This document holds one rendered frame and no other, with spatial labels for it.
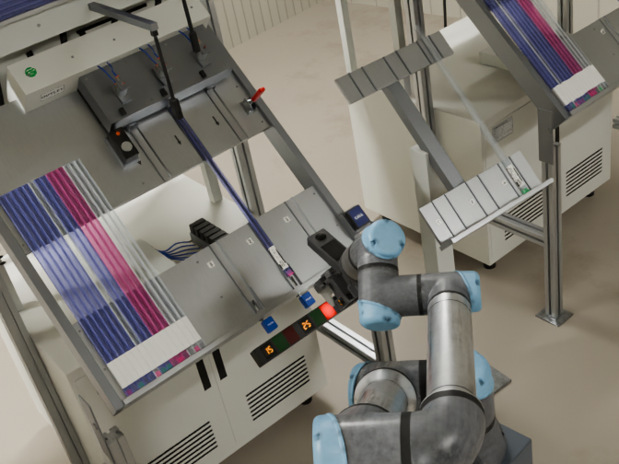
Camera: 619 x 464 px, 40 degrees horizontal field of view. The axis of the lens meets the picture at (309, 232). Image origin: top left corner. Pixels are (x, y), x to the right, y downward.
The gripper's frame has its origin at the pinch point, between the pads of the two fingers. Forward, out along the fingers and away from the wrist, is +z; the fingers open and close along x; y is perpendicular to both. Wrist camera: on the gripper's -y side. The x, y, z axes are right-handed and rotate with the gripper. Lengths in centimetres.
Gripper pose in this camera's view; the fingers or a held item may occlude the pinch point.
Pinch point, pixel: (320, 286)
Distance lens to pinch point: 185.3
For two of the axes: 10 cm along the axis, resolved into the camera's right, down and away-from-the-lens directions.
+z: -3.0, 3.7, 8.8
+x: 7.6, -4.7, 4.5
